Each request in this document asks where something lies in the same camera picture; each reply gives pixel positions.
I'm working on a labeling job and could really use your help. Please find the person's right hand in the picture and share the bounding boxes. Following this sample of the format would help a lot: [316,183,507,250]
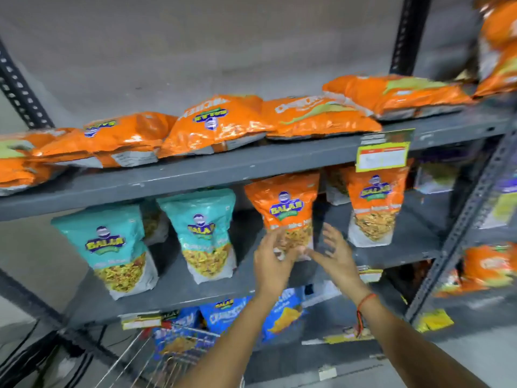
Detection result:
[307,223,371,303]

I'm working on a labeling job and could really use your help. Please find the person's left hand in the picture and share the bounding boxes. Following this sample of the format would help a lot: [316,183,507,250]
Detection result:
[254,226,303,298]

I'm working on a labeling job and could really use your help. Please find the orange stand-up snack pouch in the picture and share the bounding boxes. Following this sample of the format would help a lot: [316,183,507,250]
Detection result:
[244,173,320,262]
[324,165,352,206]
[340,159,413,248]

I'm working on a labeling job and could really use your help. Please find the person's right forearm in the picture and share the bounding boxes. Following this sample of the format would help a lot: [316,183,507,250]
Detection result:
[347,293,490,388]

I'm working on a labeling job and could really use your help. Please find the person's left forearm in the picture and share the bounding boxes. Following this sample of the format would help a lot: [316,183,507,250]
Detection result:
[173,293,286,388]

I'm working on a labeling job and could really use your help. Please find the white yellow shelf label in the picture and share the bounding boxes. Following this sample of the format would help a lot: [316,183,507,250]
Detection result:
[359,266,383,284]
[120,312,163,331]

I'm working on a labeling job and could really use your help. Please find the red thread wrist band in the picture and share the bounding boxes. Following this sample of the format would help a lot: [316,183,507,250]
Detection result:
[355,293,379,338]

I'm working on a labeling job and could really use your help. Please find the blue snack packet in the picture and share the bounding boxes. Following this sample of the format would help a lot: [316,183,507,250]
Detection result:
[200,296,254,335]
[262,287,308,343]
[153,307,203,357]

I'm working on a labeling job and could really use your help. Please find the teal stand-up snack pouch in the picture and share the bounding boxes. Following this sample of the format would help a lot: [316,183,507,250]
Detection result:
[51,205,159,300]
[157,188,237,285]
[139,199,169,246]

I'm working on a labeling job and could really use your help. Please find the grey metal shelf rack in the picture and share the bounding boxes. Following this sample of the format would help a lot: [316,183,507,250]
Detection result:
[0,0,517,388]

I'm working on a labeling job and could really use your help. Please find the yellow shelf label strip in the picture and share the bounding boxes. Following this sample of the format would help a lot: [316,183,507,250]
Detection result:
[322,327,375,345]

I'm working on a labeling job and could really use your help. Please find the yellow green price tag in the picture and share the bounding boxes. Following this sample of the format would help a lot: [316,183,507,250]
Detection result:
[355,129,416,173]

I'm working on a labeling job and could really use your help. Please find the row of flat orange packets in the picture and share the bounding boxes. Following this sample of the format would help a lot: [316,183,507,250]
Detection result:
[0,74,474,197]

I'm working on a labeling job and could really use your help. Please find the orange snack packet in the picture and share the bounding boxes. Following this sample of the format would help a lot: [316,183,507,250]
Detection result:
[433,243,517,299]
[473,42,517,98]
[473,0,517,51]

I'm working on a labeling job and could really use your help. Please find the adjacent grey shelf rack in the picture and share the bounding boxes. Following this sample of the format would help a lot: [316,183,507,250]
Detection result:
[406,0,517,344]

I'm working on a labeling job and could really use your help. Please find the purple yellow snack packet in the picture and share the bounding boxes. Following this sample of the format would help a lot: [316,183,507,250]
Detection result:
[480,174,517,230]

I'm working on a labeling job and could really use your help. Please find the wire shopping cart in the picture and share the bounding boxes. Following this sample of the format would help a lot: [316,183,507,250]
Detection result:
[94,324,222,388]

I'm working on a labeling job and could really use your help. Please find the black cables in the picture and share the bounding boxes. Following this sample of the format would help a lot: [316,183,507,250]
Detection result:
[0,319,106,388]

